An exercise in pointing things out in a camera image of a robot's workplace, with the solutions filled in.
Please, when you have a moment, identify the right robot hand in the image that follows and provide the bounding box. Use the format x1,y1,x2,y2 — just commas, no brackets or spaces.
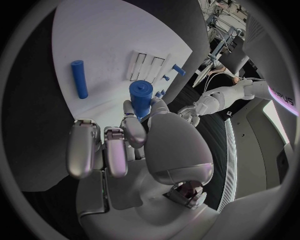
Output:
65,97,220,240

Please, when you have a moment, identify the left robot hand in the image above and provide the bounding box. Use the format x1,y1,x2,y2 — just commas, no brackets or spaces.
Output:
176,105,202,127

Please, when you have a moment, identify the thick blue cylinder with knob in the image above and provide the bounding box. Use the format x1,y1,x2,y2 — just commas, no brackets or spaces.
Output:
128,79,155,123

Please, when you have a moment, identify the white task board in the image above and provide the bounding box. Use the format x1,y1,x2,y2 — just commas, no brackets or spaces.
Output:
51,0,194,125

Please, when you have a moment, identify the person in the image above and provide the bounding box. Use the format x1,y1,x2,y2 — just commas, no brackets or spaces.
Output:
202,57,245,89

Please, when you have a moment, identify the dark monitor screen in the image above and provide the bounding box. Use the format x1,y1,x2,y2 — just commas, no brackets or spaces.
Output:
219,35,251,76

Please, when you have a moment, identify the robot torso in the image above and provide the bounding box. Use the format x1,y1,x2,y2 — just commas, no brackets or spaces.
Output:
216,11,300,213

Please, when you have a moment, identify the long blue cylinder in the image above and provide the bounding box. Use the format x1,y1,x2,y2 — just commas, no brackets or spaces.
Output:
70,59,90,100

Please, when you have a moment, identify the white cable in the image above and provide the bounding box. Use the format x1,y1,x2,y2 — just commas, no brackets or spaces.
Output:
203,72,254,95

